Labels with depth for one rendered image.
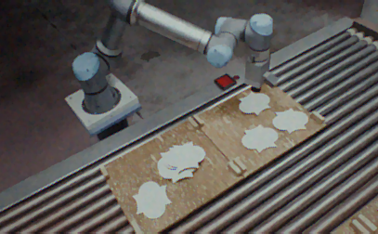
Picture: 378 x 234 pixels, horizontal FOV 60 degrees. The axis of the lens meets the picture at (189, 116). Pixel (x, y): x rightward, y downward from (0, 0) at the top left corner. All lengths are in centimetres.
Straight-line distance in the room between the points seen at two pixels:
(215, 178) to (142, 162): 28
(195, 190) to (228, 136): 27
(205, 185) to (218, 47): 47
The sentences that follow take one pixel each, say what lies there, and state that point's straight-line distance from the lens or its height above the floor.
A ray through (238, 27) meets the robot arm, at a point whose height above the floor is 131.
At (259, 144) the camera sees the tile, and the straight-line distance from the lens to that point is 127.
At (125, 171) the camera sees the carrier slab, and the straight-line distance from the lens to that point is 126.
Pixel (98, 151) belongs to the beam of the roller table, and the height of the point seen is 92.
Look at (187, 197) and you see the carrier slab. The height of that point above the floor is 94.
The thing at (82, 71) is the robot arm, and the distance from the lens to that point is 145.
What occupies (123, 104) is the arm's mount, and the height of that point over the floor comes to 90.
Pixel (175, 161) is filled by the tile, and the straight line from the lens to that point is 120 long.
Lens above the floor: 194
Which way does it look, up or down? 47 degrees down
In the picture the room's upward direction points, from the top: 7 degrees counter-clockwise
